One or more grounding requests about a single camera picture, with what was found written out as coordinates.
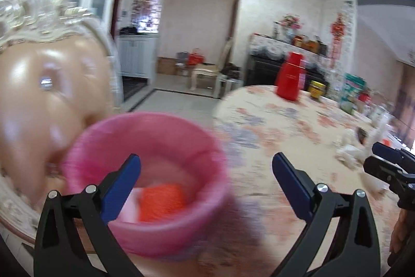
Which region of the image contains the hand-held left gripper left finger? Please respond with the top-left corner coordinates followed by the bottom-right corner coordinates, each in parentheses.
top-left (33, 153), bottom-right (143, 277)

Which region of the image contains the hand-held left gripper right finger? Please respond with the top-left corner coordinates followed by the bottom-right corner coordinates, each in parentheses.
top-left (272, 152), bottom-right (381, 277)

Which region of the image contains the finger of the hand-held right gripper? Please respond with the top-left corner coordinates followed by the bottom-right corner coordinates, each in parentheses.
top-left (372, 142), bottom-right (403, 161)
top-left (363, 155), bottom-right (403, 188)

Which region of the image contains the white tissue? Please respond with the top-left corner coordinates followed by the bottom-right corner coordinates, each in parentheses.
top-left (335, 131), bottom-right (368, 169)

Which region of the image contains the pink plastic bin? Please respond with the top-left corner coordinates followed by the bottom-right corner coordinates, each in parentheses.
top-left (61, 112), bottom-right (231, 258)

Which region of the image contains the person's right hand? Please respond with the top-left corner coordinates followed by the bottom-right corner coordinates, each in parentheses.
top-left (387, 209), bottom-right (412, 268)

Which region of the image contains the orange packet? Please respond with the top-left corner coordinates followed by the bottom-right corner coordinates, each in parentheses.
top-left (139, 184), bottom-right (188, 222)

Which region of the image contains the brown curtain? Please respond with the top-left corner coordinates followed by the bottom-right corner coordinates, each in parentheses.
top-left (396, 59), bottom-right (415, 149)

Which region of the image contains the green snack bag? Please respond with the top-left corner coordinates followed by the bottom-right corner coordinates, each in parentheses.
top-left (340, 73), bottom-right (366, 113)

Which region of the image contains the yellow lid jar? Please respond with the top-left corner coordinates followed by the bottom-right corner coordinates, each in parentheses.
top-left (309, 80), bottom-right (326, 102)

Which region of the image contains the beige leather carved chair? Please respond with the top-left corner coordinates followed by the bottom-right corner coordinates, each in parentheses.
top-left (0, 0), bottom-right (122, 252)

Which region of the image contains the red thermos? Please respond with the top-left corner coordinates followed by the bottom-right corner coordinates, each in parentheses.
top-left (275, 52), bottom-right (307, 101)

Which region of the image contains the white stool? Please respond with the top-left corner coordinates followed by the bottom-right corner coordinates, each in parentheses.
top-left (214, 74), bottom-right (244, 99)

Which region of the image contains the black piano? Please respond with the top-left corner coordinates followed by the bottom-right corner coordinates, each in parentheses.
top-left (244, 53), bottom-right (331, 92)

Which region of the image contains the red knot ornament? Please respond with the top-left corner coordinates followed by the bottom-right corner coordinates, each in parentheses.
top-left (331, 12), bottom-right (346, 66)

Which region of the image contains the cardboard box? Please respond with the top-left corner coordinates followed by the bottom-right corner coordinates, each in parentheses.
top-left (157, 57), bottom-right (177, 75)

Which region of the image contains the orange gift box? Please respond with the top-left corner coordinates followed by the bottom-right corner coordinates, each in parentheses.
top-left (293, 35), bottom-right (327, 54)

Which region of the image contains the low white cabinet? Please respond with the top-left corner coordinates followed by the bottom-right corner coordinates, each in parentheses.
top-left (117, 35), bottom-right (159, 86)

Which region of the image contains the lace piano cover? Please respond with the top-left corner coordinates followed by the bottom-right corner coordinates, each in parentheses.
top-left (248, 33), bottom-right (338, 70)

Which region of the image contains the cream dining chair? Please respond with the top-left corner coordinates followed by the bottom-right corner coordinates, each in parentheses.
top-left (190, 37), bottom-right (234, 92)

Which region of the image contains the red bag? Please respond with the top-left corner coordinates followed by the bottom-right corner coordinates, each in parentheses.
top-left (188, 48), bottom-right (206, 66)

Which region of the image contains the flower vase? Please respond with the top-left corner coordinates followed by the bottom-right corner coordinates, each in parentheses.
top-left (280, 14), bottom-right (303, 38)

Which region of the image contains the brown wooden door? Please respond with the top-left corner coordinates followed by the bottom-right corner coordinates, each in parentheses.
top-left (111, 0), bottom-right (123, 35)

